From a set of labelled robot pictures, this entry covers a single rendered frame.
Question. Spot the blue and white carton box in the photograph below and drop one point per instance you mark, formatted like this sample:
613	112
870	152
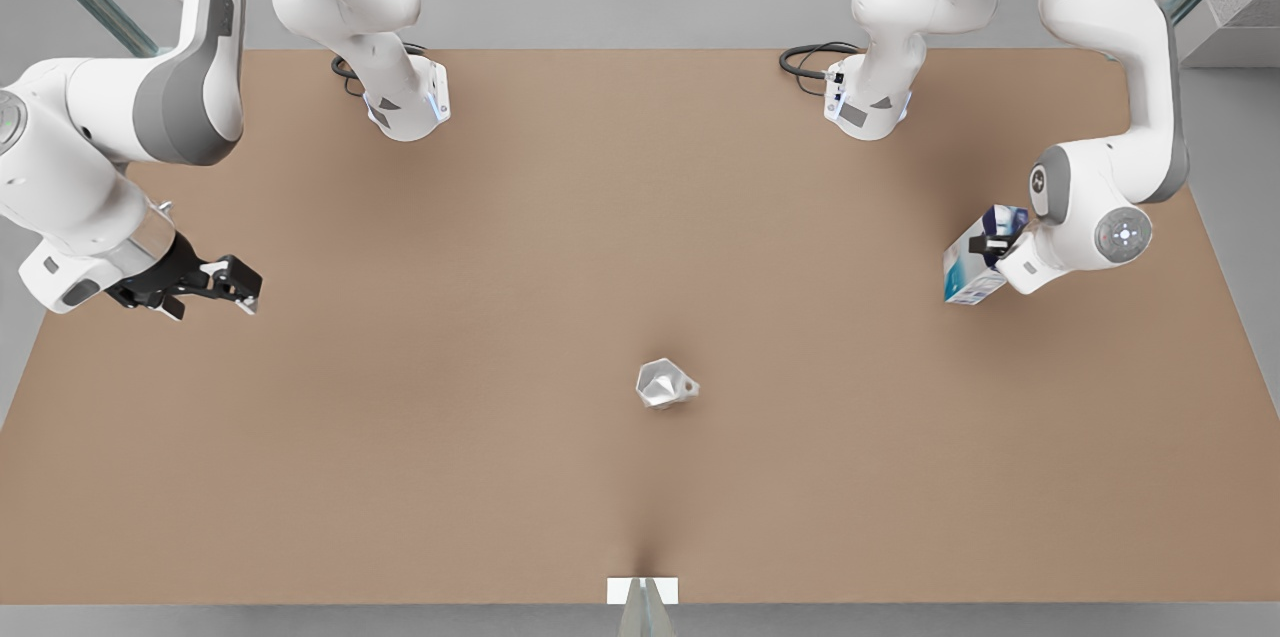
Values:
965	279

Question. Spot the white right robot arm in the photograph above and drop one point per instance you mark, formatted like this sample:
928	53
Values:
70	167

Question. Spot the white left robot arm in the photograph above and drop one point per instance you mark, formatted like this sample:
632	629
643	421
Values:
1110	17

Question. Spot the white faceted cup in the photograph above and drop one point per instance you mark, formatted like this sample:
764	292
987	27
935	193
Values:
662	385

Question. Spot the white post foot plate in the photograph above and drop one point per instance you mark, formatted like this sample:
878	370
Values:
616	592

